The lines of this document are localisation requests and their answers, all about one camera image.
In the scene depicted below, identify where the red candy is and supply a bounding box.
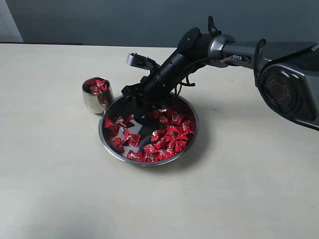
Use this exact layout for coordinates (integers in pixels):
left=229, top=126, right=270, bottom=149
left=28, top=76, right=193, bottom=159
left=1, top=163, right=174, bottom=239
left=180, top=119, right=196, bottom=135
left=104, top=118, right=118, bottom=132
left=126, top=150, right=144, bottom=162
left=113, top=137, right=125, bottom=153
left=123, top=129, right=141, bottom=147
left=89, top=78, right=108, bottom=95

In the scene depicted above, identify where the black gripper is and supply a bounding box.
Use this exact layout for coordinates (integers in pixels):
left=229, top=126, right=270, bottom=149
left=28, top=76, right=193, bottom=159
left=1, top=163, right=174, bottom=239
left=122, top=50, right=194, bottom=125

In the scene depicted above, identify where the round stainless steel plate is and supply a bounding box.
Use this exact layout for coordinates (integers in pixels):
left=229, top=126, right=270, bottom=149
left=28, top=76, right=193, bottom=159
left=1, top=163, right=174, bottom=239
left=99, top=94, right=199, bottom=167

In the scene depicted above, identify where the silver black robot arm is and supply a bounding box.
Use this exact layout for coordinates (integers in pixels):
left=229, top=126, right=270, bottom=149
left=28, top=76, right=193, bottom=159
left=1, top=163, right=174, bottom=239
left=122, top=27, right=319, bottom=130

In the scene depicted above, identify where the stainless steel cup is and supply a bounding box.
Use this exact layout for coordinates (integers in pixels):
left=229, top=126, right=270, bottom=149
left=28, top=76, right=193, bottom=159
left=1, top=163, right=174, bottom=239
left=82, top=77, right=114, bottom=114

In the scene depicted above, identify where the red wrapped candy bottom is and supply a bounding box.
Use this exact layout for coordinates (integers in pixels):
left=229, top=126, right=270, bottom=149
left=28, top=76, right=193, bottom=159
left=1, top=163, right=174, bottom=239
left=126, top=150, right=144, bottom=162

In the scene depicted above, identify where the black cable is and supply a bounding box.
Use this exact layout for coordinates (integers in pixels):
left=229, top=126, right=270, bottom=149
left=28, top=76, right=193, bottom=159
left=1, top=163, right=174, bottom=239
left=171, top=15, right=267, bottom=98

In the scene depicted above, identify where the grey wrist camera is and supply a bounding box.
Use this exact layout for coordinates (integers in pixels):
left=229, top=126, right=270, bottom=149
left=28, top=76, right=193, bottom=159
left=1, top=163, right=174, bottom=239
left=126, top=53, right=159, bottom=71

